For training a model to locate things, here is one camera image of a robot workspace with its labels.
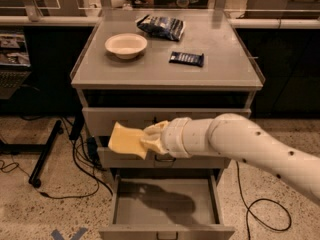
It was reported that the grey bottom drawer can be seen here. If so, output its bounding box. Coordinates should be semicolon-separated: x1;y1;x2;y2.
99;175;235;240

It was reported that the grey drawer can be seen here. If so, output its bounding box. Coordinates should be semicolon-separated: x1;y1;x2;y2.
97;147;230;169
82;107;251;136
99;175;235;240

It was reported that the clear water bottle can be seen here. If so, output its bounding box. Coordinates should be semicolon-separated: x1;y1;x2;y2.
122;0;133;10

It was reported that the grey drawer cabinet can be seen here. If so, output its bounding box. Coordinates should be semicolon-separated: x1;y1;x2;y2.
69;8;266;240

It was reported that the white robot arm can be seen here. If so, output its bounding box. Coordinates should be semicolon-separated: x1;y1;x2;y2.
140;113;320;204

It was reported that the black floor cable right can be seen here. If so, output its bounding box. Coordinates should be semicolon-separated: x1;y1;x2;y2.
235;160;293;240

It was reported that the yellow sponge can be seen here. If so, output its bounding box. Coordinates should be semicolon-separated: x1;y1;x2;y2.
108;122;147;159

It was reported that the grey middle drawer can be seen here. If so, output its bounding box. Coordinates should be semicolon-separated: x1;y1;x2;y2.
97;147;230;169

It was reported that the black table leg base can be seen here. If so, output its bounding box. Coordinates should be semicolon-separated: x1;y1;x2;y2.
0;120;63;188

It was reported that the black floor cables left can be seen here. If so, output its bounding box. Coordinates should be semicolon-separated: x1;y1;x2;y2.
0;116;114;200

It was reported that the white bowl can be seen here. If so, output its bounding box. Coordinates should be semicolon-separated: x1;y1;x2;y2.
105;33;147;60

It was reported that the blue chip bag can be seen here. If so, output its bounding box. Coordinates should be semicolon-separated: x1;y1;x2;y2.
136;15;185;41

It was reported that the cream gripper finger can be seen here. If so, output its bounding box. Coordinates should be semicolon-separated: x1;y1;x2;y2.
144;120;169;136
141;139;167;155

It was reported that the dark blue snack bar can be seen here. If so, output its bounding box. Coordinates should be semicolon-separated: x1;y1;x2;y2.
169;51;204;67

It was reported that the grey top drawer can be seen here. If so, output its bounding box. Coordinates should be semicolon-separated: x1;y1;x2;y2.
82;107;251;136

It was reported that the black power adapter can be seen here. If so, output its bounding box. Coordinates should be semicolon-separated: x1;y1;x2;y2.
87;137;98;161

